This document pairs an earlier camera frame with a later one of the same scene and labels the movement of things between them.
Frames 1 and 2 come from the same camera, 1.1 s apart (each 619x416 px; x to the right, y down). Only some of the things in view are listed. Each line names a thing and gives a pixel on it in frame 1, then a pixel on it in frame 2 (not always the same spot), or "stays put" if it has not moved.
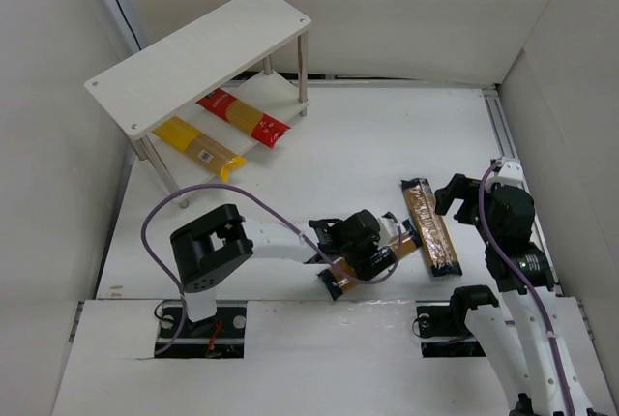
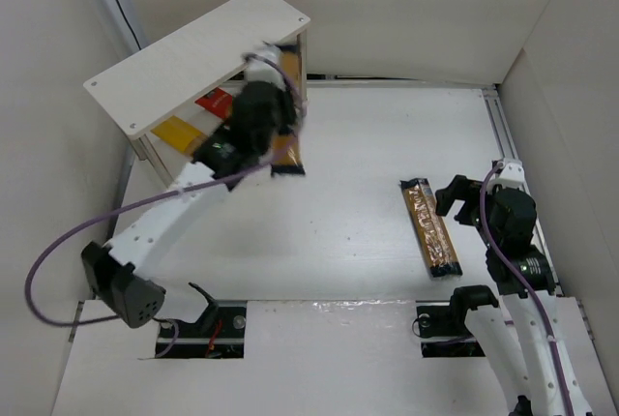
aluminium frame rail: [509, 150] stays put
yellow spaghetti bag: [198, 146] stays put
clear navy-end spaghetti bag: [431, 227] stays put
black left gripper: [375, 261] -> [282, 113]
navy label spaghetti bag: [343, 276] -> [289, 157]
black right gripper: [461, 193] stays put
